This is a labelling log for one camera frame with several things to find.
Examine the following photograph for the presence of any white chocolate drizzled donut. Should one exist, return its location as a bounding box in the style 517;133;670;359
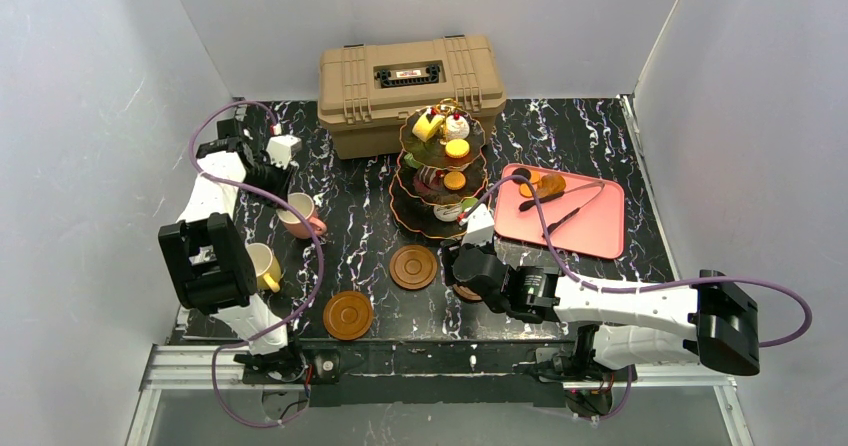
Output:
433;203;463;223

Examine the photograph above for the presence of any chocolate layered cake slice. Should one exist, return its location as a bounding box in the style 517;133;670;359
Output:
413;166;445;191

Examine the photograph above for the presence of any yellow dotted biscuit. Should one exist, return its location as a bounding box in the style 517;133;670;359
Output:
444;139;471;160
443;171;467;191

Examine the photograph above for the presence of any black three tier cake stand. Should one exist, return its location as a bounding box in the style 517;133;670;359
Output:
389;98;488;240

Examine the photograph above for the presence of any green macaron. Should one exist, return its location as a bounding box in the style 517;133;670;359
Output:
461;197;479;212

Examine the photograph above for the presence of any green layered cake slice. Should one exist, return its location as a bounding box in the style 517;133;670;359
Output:
403;153;422;169

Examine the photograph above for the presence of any wooden coaster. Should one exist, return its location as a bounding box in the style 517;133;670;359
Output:
452;285;482;302
389;245;438;291

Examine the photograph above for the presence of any yellow roll cake with cherry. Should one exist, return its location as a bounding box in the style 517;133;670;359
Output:
412;113;445;142

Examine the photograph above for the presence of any grey powdered cake ball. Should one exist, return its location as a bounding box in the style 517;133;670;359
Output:
443;113;470;142

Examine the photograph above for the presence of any pink mug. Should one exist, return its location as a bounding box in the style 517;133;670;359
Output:
276;192;327;239

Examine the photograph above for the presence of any yellow mug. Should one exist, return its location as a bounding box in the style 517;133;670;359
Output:
246;243;282;293

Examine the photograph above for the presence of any pink serving tray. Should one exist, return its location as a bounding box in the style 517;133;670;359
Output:
494;171;625;259

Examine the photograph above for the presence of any metal tongs black handle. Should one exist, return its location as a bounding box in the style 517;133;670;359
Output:
518;181;606;236

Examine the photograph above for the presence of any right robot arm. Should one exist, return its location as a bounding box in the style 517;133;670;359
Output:
440;240;760;376

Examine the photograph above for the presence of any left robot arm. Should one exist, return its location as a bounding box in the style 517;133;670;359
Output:
158;125;302;355

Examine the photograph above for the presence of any black sandwich cookie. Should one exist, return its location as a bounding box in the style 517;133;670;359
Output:
511;167;532;185

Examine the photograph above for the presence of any brown bread bun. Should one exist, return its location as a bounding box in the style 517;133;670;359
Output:
535;173;566;198

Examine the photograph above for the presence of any tan plastic toolbox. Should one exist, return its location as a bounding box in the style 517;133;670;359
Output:
317;35;507;160

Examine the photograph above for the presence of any stack of wooden coasters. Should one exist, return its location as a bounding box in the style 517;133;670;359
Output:
322;291;374;341

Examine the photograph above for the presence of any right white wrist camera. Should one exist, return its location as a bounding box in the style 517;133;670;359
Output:
459;202;494;246

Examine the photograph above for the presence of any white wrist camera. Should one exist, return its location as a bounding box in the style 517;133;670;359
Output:
459;202;494;246
265;123;302;169

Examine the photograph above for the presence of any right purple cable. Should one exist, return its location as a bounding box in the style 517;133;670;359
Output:
457;175;814;424

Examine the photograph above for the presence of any purple cable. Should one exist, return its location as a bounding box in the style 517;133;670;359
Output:
457;175;814;424
187;100;327;430

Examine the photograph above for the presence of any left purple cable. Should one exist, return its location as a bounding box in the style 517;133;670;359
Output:
187;100;327;430

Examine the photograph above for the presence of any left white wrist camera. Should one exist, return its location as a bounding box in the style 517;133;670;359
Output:
265;123;302;169

